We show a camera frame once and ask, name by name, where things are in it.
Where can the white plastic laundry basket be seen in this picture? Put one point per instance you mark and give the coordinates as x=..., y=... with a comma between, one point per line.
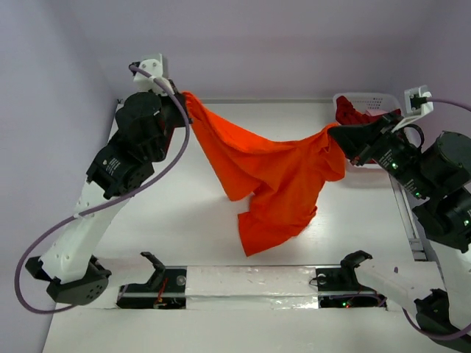
x=374, y=104

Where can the orange t shirt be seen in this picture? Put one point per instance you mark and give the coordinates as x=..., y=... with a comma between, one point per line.
x=282, y=179

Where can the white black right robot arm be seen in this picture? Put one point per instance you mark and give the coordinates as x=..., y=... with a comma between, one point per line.
x=435, y=298

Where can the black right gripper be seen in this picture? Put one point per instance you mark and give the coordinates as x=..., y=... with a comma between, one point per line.
x=376, y=136

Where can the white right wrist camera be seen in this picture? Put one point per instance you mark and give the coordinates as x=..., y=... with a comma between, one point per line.
x=417, y=106

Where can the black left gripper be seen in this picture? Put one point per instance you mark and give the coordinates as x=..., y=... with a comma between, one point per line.
x=183, y=100

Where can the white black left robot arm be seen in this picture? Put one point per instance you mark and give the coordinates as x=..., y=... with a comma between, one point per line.
x=152, y=132

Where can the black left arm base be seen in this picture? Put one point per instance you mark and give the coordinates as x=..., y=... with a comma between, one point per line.
x=164, y=290

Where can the dark red t shirt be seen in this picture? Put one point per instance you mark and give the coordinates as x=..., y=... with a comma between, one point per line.
x=346, y=114

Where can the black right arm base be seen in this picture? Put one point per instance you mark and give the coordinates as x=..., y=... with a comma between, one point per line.
x=337, y=288

